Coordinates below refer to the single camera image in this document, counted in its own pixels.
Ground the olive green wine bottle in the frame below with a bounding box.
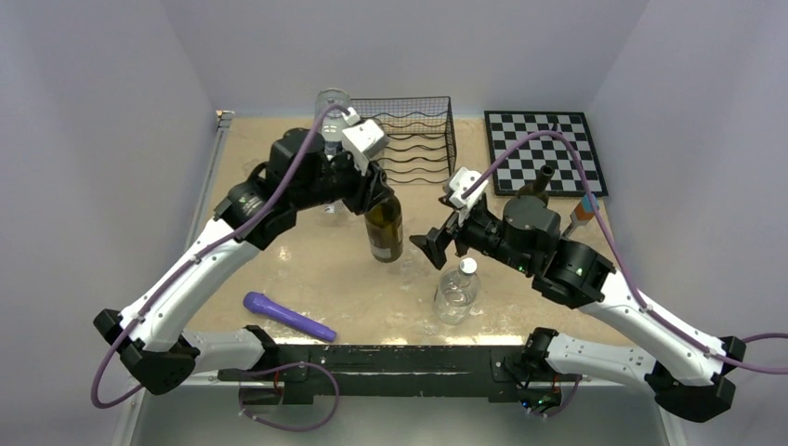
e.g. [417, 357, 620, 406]
[364, 196, 403, 263]

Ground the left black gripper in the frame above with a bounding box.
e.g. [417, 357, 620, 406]
[292, 145, 394, 216]

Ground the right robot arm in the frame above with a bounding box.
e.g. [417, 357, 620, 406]
[412, 195, 746, 423]

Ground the purple flashlight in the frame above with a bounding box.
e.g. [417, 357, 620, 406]
[243, 292, 336, 343]

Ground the dark green wine bottle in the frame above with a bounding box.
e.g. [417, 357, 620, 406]
[515, 164, 555, 206]

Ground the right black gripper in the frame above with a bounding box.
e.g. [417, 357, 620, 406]
[409, 193, 534, 274]

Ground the black wire wine rack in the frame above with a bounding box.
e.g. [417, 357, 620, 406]
[351, 96, 456, 185]

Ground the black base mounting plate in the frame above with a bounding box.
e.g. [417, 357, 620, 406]
[218, 345, 573, 405]

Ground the black white chessboard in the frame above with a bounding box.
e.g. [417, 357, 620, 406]
[484, 111, 609, 197]

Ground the aluminium frame rail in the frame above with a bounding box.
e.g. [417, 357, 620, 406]
[111, 109, 688, 446]

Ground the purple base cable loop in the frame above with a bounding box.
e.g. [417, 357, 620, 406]
[237, 361, 342, 433]

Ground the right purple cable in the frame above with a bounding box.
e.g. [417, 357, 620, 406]
[461, 129, 788, 375]

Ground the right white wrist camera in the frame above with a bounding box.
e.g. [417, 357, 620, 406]
[444, 167, 489, 227]

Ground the clear bottle white cap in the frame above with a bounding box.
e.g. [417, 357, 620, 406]
[314, 88, 351, 158]
[433, 257, 480, 325]

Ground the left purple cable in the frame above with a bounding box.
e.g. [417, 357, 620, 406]
[90, 103, 361, 411]

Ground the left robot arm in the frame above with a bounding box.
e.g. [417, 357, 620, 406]
[94, 121, 392, 395]

